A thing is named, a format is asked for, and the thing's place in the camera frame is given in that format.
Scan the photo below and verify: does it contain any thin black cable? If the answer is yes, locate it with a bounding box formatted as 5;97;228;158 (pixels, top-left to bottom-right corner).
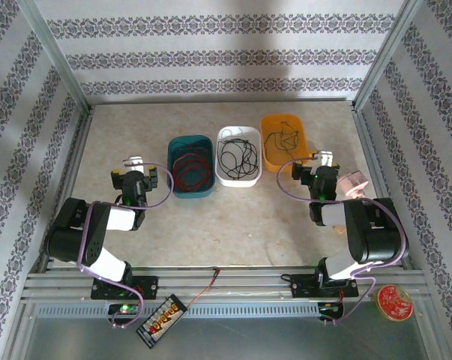
225;141;259;178
217;139;259;179

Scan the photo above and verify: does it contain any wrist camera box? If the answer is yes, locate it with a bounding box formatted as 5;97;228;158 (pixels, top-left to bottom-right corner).
124;154;146;172
310;149;335;167

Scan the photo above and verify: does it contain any right controller board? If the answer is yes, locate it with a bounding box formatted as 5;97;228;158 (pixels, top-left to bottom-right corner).
318;301;345;320

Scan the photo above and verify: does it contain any white plastic bin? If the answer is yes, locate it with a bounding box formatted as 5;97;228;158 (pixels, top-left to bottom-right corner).
214;125;263;188

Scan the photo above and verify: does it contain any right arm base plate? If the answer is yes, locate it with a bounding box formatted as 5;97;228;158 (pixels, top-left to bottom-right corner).
281;272;360;299

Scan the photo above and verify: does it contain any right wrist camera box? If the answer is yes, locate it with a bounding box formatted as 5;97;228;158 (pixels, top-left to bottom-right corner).
310;149;335;167

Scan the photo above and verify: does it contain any orange plastic bin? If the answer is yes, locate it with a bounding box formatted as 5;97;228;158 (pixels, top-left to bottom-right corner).
260;113;311;174

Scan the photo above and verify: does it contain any grey slotted cable duct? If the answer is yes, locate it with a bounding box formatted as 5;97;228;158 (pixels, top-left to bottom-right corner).
34;302;380;320

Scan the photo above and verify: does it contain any red orange lead wire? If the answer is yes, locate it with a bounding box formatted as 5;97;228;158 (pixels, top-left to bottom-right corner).
186;267;221;310

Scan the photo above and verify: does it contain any red round tin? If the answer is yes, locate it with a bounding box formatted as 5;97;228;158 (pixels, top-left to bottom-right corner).
375;284;415;323

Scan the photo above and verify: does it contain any teal plastic bin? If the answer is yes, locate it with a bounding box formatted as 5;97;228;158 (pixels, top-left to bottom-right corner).
166;134;216;199

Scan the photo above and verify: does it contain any aluminium frame rail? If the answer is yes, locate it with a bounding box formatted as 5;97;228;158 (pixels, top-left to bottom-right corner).
351;104;415;269
21;265;433;305
37;106;95;272
88;97;358;108

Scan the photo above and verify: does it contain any aluminium frame post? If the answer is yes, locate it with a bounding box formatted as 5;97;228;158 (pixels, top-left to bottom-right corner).
17;0;95;112
349;0;428;110

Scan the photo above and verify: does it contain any thin green cable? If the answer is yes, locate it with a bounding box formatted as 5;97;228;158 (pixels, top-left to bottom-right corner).
263;120;300;161

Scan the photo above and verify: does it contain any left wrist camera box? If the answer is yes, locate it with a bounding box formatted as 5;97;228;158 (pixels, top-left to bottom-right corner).
124;154;146;172

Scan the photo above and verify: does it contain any black power distribution board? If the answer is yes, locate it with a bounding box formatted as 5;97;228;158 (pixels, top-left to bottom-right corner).
135;293;190;350

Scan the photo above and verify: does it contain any pink white gadget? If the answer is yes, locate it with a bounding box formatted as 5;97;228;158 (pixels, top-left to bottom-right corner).
337;171;370;200

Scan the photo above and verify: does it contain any thin red cable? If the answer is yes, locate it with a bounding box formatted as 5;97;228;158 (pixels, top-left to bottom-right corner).
172;144;213;190

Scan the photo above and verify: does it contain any controller board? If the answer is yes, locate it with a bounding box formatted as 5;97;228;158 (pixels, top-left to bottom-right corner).
108;302;141;317
318;301;345;320

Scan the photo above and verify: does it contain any left controller board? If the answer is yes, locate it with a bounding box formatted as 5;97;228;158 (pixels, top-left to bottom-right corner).
108;302;141;317

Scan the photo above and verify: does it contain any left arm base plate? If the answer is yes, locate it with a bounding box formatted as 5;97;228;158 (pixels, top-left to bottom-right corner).
90;275;160;301

